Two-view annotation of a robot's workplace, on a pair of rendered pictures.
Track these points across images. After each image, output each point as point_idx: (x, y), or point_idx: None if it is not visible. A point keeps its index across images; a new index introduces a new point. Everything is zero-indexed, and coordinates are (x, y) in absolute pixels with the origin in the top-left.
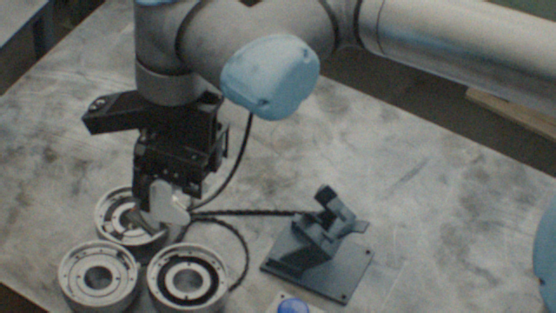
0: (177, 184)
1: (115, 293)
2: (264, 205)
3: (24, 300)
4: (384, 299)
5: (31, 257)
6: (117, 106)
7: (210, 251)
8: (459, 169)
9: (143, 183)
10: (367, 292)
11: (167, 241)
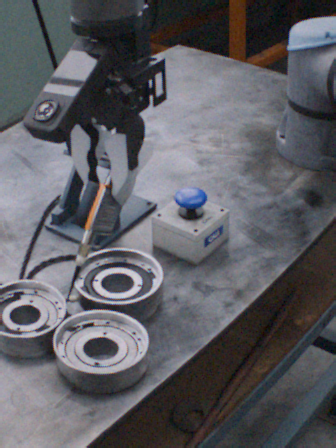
0: (141, 110)
1: (124, 336)
2: (24, 242)
3: (98, 444)
4: (155, 186)
5: (42, 424)
6: (72, 84)
7: (88, 257)
8: (32, 138)
9: (141, 118)
10: (144, 193)
11: None
